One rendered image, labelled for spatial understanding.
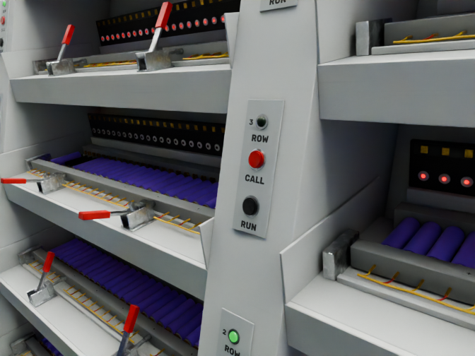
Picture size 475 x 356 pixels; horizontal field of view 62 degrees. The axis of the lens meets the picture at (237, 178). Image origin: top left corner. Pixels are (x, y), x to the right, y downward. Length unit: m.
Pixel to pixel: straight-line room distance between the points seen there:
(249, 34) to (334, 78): 0.10
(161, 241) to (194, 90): 0.18
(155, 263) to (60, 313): 0.31
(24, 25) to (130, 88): 0.44
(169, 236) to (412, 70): 0.32
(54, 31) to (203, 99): 0.58
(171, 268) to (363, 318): 0.22
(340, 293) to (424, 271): 0.07
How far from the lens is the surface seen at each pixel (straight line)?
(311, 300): 0.36
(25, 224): 0.96
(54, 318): 0.76
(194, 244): 0.46
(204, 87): 0.43
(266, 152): 0.35
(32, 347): 1.01
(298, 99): 0.34
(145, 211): 0.53
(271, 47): 0.37
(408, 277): 0.37
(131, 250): 0.52
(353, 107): 0.33
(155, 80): 0.49
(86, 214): 0.49
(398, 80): 0.31
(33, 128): 0.94
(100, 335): 0.68
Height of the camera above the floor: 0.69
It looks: 5 degrees down
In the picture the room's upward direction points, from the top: 7 degrees clockwise
